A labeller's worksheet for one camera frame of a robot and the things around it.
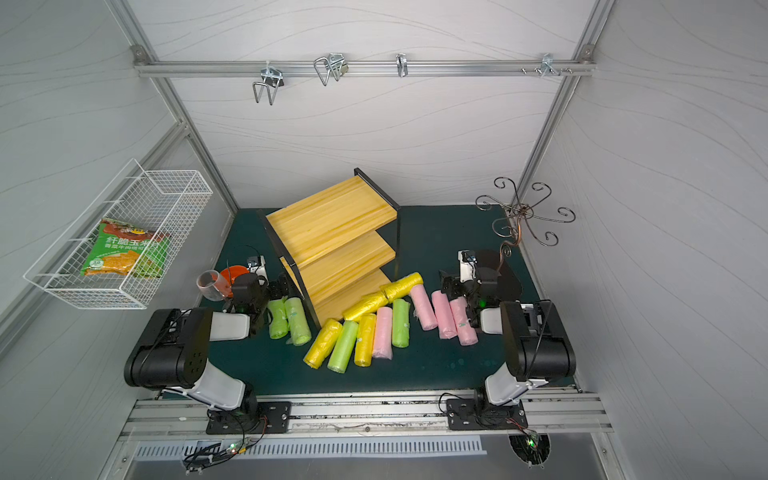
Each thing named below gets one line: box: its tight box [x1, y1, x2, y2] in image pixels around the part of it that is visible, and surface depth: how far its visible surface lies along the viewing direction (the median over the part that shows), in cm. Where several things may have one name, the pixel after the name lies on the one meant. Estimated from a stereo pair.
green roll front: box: [327, 320, 359, 373], surface depth 84 cm
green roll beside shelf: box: [285, 297, 312, 346], surface depth 88 cm
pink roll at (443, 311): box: [431, 290, 458, 340], surface depth 90 cm
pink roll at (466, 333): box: [449, 296, 479, 346], surface depth 88 cm
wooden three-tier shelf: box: [257, 168, 401, 331], surface depth 75 cm
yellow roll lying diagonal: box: [343, 291, 389, 319], surface depth 92 cm
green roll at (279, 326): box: [267, 296, 289, 339], surface depth 88 cm
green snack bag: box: [82, 218, 171, 279], surface depth 63 cm
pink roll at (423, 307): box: [410, 284, 438, 330], surface depth 92 cm
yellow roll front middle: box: [354, 313, 377, 367], surface depth 84 cm
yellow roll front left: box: [303, 318, 343, 370], surface depth 84 cm
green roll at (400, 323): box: [392, 298, 410, 348], surface depth 88 cm
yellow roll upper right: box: [380, 272, 424, 303], surface depth 96 cm
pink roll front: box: [373, 307, 393, 360], surface depth 86 cm
